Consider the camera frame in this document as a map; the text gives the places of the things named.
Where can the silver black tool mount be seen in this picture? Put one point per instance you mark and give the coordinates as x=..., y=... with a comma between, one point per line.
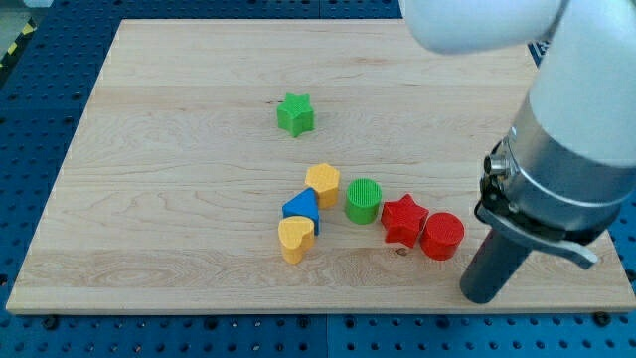
x=540, y=193

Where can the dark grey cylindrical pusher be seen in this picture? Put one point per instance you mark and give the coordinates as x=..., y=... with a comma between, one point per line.
x=492, y=266

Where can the green star block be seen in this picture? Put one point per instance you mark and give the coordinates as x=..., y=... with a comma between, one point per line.
x=295, y=115

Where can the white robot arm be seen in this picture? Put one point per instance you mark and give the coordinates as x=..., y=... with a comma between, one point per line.
x=586, y=81

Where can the red star block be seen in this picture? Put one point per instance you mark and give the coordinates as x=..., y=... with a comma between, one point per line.
x=403, y=221

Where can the yellow hexagon block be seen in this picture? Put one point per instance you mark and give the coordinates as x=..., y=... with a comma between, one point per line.
x=324, y=179

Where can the red cylinder block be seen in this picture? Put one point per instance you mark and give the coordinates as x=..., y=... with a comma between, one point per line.
x=442, y=235

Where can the green cylinder block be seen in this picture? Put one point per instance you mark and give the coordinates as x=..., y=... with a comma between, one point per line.
x=363, y=198

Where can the blue triangle block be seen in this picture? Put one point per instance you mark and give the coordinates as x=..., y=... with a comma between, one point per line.
x=304, y=204

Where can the yellow heart block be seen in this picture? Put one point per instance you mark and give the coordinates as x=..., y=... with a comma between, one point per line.
x=296, y=236

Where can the wooden board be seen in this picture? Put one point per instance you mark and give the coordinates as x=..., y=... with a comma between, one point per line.
x=170, y=195

